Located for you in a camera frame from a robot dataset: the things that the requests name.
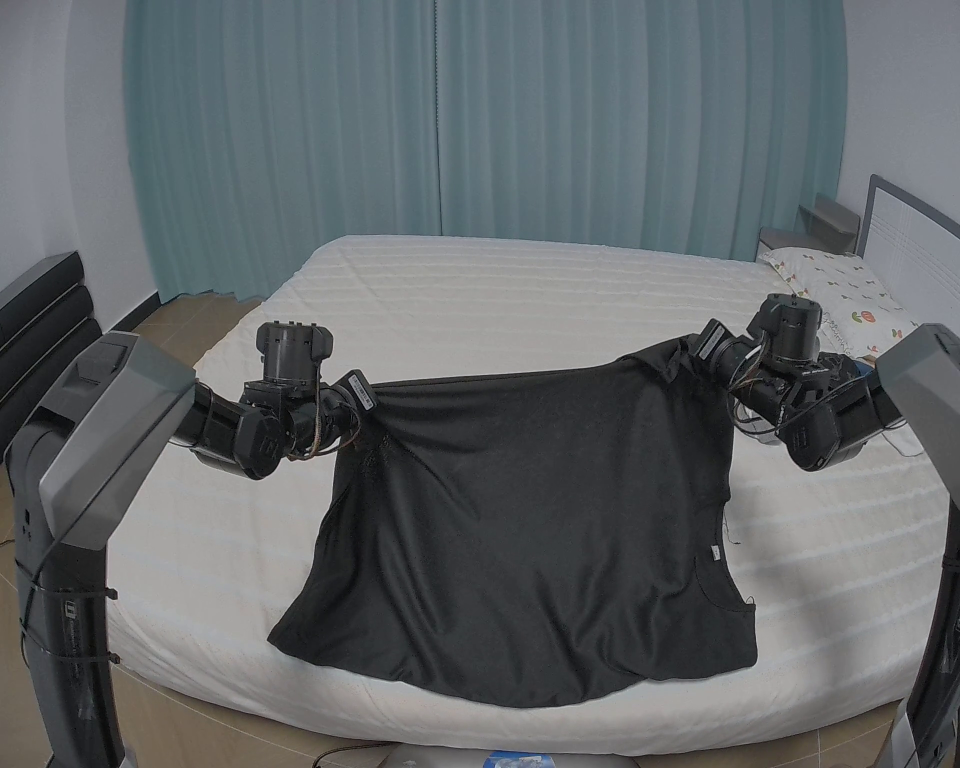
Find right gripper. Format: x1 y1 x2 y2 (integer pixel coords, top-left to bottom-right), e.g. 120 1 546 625
715 341 782 411

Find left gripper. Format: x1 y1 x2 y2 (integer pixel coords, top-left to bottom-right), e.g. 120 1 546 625
296 390 362 456

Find black T-shirt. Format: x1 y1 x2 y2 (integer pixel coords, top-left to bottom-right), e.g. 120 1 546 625
267 334 761 709

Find white printed pillow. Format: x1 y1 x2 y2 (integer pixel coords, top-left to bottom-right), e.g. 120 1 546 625
756 246 921 370

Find grey bedside table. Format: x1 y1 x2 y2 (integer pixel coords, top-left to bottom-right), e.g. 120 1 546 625
756 192 861 261

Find bed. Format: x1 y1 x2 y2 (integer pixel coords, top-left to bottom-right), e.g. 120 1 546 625
103 173 960 745

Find black chest of drawers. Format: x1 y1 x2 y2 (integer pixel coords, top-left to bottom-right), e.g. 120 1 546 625
0 251 103 393

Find blue-green curtain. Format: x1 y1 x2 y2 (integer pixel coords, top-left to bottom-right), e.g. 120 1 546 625
122 0 847 303

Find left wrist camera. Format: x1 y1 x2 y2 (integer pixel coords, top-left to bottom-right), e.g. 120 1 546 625
341 367 378 414

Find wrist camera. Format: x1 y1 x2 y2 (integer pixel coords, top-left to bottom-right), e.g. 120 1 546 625
690 318 733 371
341 367 378 414

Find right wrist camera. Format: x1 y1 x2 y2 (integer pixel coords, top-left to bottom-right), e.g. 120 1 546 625
690 318 733 371

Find black cable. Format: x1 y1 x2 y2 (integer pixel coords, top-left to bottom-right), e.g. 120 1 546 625
313 738 393 768

